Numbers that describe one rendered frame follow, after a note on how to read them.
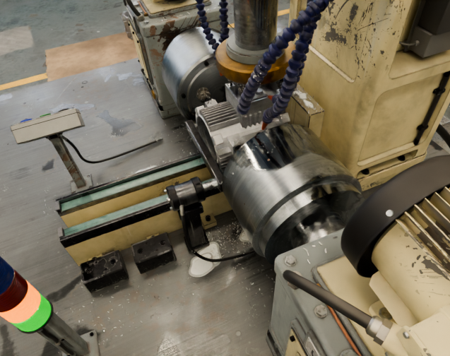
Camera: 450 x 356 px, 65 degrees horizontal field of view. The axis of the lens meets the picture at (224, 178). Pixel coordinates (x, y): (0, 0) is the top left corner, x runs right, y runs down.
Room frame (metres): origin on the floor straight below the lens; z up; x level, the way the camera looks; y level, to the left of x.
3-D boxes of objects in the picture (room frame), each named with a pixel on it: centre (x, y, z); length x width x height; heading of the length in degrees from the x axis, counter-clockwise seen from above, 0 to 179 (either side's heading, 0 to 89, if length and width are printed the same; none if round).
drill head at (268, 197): (0.45, -0.15, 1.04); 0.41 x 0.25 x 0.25; 18
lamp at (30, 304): (0.27, 0.36, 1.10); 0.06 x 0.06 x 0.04
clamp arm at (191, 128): (0.66, 0.05, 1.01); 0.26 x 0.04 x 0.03; 18
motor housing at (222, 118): (0.72, -0.06, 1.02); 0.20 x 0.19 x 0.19; 108
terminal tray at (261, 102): (0.73, -0.10, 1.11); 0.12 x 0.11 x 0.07; 108
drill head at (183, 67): (1.01, 0.04, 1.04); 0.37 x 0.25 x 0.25; 18
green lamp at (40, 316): (0.27, 0.36, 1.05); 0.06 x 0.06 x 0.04
